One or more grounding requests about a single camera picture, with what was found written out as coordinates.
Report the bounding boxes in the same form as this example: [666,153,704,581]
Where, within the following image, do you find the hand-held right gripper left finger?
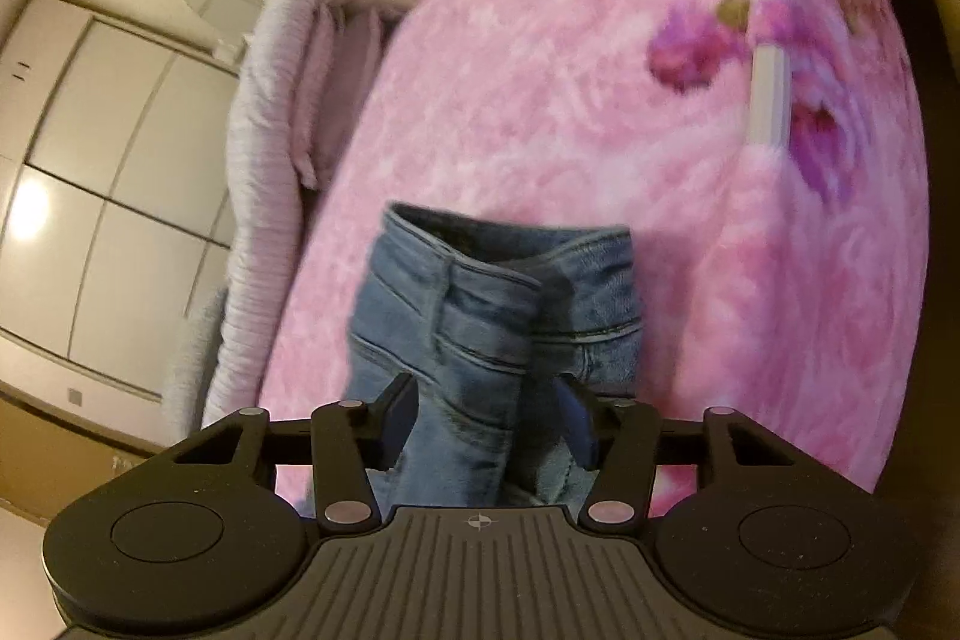
[169,374,417,536]

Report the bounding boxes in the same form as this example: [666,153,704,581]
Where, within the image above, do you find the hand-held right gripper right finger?
[555,374,788,528]

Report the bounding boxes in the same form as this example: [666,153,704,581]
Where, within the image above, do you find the blue denim jeans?
[345,201,646,510]

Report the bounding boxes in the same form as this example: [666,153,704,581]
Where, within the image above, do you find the grey knitted pillow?
[161,287,230,442]

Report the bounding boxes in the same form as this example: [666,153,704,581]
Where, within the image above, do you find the pink fluffy floral blanket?
[259,0,927,521]

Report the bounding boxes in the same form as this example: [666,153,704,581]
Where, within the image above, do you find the white wardrobe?
[0,0,248,401]

